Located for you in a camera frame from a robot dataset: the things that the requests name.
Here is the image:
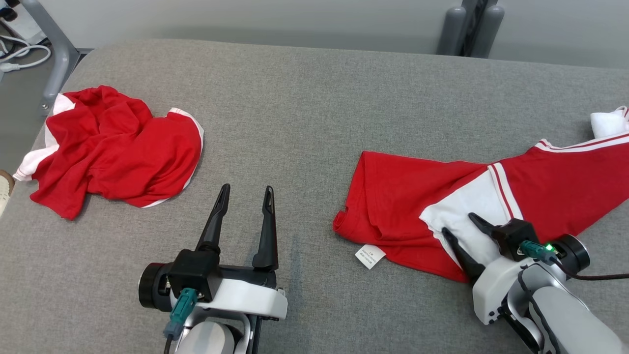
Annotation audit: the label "red white basketball jersey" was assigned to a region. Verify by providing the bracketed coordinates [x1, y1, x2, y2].
[333, 106, 629, 283]

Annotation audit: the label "right camera cable teal plug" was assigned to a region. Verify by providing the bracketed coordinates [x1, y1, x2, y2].
[520, 240, 629, 282]

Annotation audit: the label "red white basketball shorts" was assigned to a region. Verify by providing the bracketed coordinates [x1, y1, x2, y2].
[13, 85, 205, 221]

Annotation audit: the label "camera cable teal plug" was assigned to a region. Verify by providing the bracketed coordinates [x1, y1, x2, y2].
[520, 240, 629, 282]
[164, 288, 198, 354]

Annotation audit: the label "beige shoe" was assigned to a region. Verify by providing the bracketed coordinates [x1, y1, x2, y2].
[0, 170, 15, 217]

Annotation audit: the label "left camera cable teal plug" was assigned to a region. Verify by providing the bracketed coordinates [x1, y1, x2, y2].
[164, 288, 198, 354]

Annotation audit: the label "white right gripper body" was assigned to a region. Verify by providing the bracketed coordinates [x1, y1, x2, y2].
[472, 235, 590, 326]

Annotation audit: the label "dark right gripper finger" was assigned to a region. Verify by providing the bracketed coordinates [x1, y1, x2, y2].
[468, 212, 502, 241]
[441, 227, 487, 286]

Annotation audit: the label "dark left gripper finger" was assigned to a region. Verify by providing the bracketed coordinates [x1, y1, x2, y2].
[252, 185, 279, 272]
[196, 183, 231, 254]

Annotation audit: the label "white power adapter box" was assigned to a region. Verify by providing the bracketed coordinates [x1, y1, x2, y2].
[9, 4, 48, 46]

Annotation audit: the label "grey metal frame leg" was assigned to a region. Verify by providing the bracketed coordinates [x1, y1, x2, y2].
[20, 0, 80, 116]

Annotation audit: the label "white cable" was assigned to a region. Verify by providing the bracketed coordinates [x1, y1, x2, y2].
[0, 35, 52, 73]

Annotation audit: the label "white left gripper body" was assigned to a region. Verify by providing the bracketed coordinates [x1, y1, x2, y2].
[139, 263, 288, 322]

